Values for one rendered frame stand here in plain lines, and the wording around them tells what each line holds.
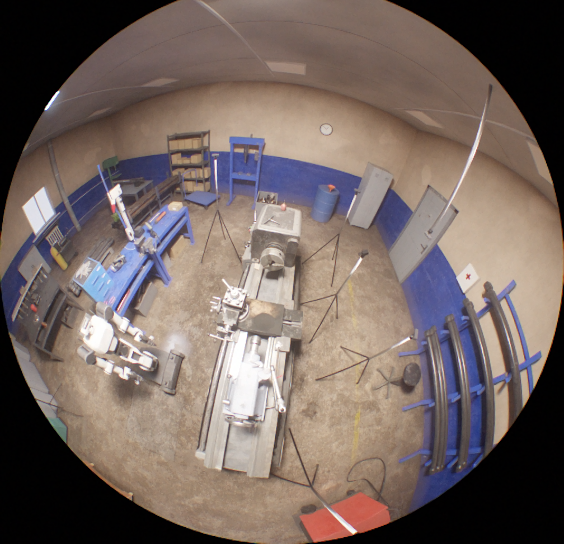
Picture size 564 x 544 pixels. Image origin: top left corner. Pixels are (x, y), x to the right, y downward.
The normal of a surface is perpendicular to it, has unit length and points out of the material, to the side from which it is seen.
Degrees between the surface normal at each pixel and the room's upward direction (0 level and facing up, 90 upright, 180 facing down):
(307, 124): 90
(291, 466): 0
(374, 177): 90
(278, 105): 90
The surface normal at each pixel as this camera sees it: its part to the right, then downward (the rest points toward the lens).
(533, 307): -0.98, -0.18
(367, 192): -0.11, 0.72
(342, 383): 0.15, -0.67
